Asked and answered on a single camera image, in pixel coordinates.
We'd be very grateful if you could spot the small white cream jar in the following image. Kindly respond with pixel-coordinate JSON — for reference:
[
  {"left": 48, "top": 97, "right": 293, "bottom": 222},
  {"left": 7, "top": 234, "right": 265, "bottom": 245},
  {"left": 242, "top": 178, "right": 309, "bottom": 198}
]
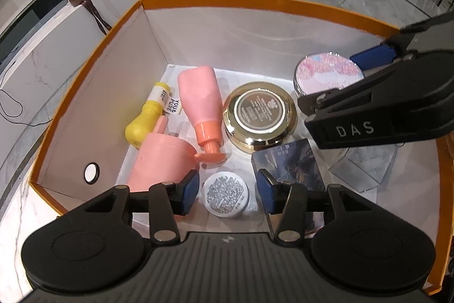
[{"left": 201, "top": 173, "right": 251, "bottom": 218}]

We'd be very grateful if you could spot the white marble media cabinet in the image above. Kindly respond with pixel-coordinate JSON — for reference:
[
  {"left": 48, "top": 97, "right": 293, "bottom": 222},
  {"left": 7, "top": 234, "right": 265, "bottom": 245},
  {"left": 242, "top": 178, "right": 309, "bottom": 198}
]
[{"left": 0, "top": 0, "right": 185, "bottom": 128}]

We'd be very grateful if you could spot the round pink compact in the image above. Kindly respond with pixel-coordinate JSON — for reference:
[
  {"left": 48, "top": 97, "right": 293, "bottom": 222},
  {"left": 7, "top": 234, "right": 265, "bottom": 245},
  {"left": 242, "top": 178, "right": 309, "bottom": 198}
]
[{"left": 293, "top": 52, "right": 366, "bottom": 100}]

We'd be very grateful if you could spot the orange-rimmed white box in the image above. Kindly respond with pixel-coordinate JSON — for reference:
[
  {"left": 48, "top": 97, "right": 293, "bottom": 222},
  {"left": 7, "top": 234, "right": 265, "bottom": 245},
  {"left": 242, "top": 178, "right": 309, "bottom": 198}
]
[{"left": 29, "top": 0, "right": 454, "bottom": 294}]

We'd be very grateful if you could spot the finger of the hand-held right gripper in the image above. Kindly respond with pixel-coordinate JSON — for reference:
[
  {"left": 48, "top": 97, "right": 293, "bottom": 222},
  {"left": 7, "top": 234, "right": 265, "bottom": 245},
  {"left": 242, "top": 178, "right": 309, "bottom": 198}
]
[
  {"left": 297, "top": 53, "right": 454, "bottom": 116},
  {"left": 349, "top": 10, "right": 454, "bottom": 72}
]

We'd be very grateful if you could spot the dark square compact case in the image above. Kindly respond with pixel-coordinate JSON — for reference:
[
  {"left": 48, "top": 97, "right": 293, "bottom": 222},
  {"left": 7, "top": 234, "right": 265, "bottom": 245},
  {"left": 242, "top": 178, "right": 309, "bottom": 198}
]
[{"left": 251, "top": 138, "right": 325, "bottom": 236}]

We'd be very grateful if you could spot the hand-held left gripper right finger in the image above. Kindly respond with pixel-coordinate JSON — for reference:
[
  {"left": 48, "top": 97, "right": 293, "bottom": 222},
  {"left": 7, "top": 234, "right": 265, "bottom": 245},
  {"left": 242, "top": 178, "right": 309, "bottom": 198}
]
[{"left": 256, "top": 168, "right": 369, "bottom": 247}]

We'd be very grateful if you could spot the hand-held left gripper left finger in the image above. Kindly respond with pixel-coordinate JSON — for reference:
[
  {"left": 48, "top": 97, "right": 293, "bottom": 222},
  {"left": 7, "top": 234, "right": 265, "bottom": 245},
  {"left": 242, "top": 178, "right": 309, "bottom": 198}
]
[{"left": 85, "top": 168, "right": 200, "bottom": 246}]

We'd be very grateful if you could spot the clear square tray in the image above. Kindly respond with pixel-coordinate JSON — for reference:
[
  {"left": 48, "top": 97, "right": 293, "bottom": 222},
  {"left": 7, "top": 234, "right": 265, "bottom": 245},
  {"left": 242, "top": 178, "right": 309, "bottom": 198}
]
[{"left": 328, "top": 143, "right": 398, "bottom": 191}]

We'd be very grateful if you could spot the pink plastic cup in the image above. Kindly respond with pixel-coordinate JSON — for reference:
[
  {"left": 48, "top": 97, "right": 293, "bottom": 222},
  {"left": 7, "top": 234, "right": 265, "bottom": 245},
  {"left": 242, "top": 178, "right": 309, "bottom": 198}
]
[{"left": 126, "top": 115, "right": 198, "bottom": 194}]

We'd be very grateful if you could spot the black cable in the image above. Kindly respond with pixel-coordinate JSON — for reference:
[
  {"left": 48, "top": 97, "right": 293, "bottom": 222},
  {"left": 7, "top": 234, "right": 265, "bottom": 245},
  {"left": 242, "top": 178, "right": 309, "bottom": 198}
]
[{"left": 0, "top": 76, "right": 54, "bottom": 128}]

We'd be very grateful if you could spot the gold cream jar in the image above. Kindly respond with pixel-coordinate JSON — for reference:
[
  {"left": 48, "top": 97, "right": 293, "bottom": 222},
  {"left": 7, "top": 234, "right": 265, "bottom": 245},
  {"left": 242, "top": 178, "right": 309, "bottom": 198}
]
[{"left": 222, "top": 82, "right": 299, "bottom": 152}]

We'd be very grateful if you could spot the pink pump bottle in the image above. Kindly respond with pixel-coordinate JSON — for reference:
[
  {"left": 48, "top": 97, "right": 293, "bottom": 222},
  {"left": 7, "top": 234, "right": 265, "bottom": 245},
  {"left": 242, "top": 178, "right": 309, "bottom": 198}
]
[{"left": 177, "top": 65, "right": 228, "bottom": 165}]

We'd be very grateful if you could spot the yellow bottle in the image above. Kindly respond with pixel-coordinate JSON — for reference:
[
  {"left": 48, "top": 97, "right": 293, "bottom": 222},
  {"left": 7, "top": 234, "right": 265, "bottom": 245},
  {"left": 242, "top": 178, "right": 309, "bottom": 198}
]
[{"left": 125, "top": 82, "right": 185, "bottom": 150}]

